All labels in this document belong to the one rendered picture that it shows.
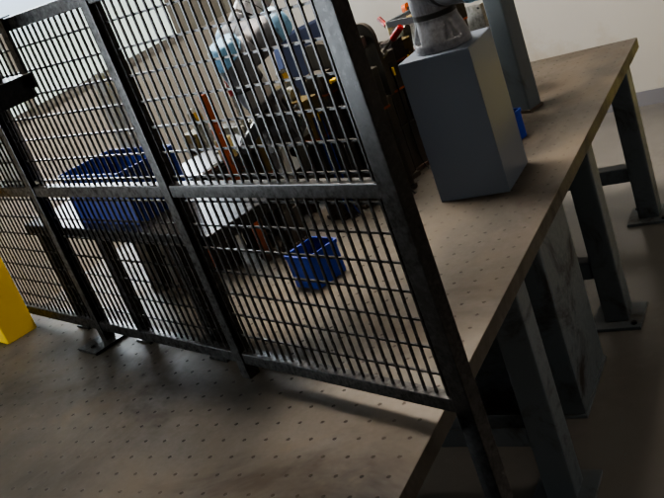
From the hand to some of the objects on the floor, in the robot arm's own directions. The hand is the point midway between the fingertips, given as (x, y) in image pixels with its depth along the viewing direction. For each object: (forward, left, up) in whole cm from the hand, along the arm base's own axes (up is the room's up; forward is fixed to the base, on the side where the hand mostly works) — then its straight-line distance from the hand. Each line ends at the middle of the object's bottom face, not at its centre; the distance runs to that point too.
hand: (298, 168), depth 210 cm
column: (-21, -55, -102) cm, 118 cm away
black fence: (+36, +26, -102) cm, 111 cm away
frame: (+36, -51, -102) cm, 119 cm away
